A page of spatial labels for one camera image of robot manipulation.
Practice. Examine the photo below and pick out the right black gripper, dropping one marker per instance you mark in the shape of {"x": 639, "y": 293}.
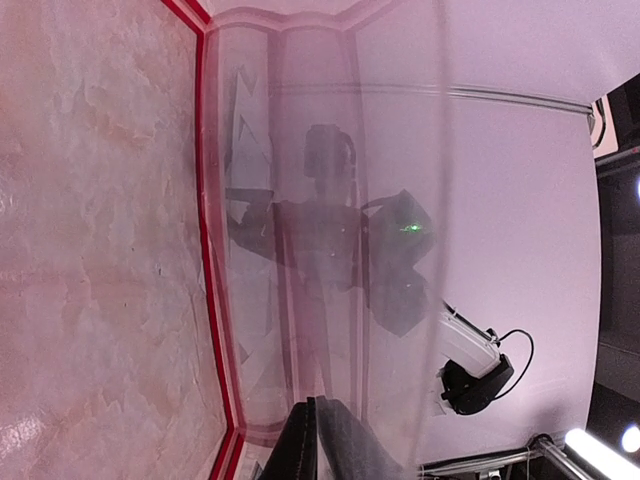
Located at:
{"x": 320, "y": 240}

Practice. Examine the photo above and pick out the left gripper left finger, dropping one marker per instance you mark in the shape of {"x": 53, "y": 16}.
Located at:
{"x": 295, "y": 455}

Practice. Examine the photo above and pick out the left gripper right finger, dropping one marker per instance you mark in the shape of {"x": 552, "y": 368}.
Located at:
{"x": 352, "y": 450}

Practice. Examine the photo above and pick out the clear acrylic sheet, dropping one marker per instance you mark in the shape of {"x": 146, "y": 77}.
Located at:
{"x": 377, "y": 70}

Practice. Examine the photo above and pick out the wooden red photo frame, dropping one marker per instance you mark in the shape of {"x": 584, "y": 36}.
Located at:
{"x": 233, "y": 147}

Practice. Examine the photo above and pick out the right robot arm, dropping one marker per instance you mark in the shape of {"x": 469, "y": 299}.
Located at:
{"x": 465, "y": 350}

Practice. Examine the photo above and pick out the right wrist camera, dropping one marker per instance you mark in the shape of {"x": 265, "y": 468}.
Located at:
{"x": 330, "y": 161}

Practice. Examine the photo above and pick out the right aluminium post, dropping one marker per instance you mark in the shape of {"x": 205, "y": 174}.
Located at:
{"x": 537, "y": 101}

